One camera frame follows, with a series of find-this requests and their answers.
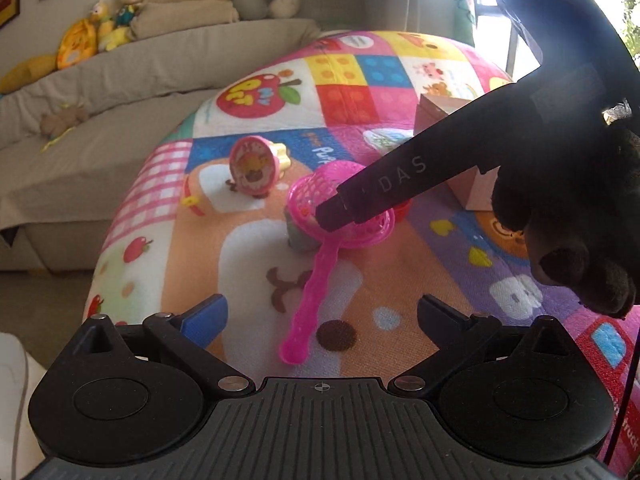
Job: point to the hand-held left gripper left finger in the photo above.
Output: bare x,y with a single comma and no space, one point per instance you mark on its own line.
205,317

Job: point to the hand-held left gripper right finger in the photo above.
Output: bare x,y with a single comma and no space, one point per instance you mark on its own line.
440,317

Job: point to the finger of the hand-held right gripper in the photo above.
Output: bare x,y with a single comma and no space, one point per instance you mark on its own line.
332,215

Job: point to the pink cardboard box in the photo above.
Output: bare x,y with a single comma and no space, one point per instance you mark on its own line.
475,192

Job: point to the pink and gold round toy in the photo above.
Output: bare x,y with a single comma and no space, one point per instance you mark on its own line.
250,165

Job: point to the pink toy strainer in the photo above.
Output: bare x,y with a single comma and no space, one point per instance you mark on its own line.
310,310

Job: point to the person's right hand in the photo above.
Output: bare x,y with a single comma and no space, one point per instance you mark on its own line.
575,210

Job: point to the grey toy piece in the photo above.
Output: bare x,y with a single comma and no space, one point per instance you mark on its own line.
300,240

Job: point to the colourful printed play mat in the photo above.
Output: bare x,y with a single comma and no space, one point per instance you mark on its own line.
250,270

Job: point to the red toy piece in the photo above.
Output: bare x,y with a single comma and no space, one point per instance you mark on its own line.
404,210

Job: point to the green printed curtain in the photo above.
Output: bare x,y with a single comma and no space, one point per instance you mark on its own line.
462,15

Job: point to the white cloth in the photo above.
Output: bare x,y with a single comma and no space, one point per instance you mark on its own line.
15,400

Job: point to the beige sofa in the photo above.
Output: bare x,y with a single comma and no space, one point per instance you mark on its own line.
100,135

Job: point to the small brown plush toy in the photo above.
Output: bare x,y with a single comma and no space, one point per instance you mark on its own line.
62,120

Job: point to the beige folded blanket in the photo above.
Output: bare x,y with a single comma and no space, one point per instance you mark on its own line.
190,5

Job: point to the baby doll plush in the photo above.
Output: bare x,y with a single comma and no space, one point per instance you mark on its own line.
125,10

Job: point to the yellow duck plush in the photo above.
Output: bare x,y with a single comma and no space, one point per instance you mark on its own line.
75,45

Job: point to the yellow plush toy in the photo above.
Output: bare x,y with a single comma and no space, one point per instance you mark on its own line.
25,72

